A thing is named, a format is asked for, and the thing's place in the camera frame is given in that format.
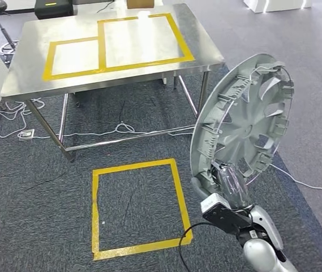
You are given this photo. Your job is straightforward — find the silver wheel hubcap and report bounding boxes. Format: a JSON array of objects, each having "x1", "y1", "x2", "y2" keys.
[{"x1": 190, "y1": 53, "x2": 295, "y2": 189}]

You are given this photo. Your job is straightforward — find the stainless steel workbench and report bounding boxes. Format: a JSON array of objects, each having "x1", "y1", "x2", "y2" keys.
[{"x1": 1, "y1": 3, "x2": 225, "y2": 163}]

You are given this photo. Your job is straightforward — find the yellow tape double-rectangle outline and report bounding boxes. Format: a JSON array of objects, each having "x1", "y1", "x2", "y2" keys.
[{"x1": 42, "y1": 13, "x2": 196, "y2": 82}]

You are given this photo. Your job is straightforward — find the yellow floor tape square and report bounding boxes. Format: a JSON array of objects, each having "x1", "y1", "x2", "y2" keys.
[{"x1": 91, "y1": 158, "x2": 193, "y2": 261}]

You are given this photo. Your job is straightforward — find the brown cardboard box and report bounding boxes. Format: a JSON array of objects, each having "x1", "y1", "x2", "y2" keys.
[{"x1": 127, "y1": 0, "x2": 155, "y2": 9}]

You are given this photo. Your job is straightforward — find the white power strip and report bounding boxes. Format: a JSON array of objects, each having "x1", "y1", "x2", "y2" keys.
[{"x1": 17, "y1": 129, "x2": 35, "y2": 142}]

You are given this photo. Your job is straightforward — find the black hard case yellow label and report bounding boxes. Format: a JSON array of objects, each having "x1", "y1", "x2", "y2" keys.
[{"x1": 34, "y1": 0, "x2": 74, "y2": 20}]

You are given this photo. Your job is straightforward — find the white lit platform blocks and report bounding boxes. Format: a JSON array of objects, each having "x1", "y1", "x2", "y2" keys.
[{"x1": 243, "y1": 0, "x2": 313, "y2": 14}]

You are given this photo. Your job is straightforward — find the black camera cable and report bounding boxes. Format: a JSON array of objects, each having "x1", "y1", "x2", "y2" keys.
[{"x1": 178, "y1": 221, "x2": 215, "y2": 272}]

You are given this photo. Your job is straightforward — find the white floor cable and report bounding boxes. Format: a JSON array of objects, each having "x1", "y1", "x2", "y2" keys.
[{"x1": 0, "y1": 97, "x2": 322, "y2": 202}]

